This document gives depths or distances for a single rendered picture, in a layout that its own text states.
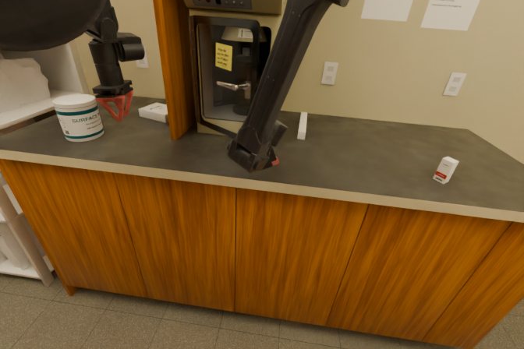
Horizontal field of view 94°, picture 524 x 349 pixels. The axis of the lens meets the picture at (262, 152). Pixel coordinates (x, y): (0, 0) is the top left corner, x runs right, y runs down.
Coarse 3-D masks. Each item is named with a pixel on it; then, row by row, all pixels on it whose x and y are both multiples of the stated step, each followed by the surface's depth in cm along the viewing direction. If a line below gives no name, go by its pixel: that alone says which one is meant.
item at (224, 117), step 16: (208, 16) 79; (208, 32) 81; (224, 32) 77; (240, 32) 73; (256, 32) 70; (208, 48) 84; (240, 48) 75; (256, 48) 72; (208, 64) 86; (240, 64) 77; (256, 64) 74; (208, 80) 89; (224, 80) 84; (240, 80) 80; (256, 80) 76; (208, 96) 92; (224, 96) 87; (240, 96) 82; (208, 112) 96; (224, 112) 90; (240, 112) 85; (224, 128) 93
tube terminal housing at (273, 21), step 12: (192, 12) 84; (204, 12) 84; (216, 12) 84; (228, 12) 83; (240, 12) 83; (252, 12) 82; (264, 24) 84; (276, 24) 83; (204, 132) 106; (216, 132) 106
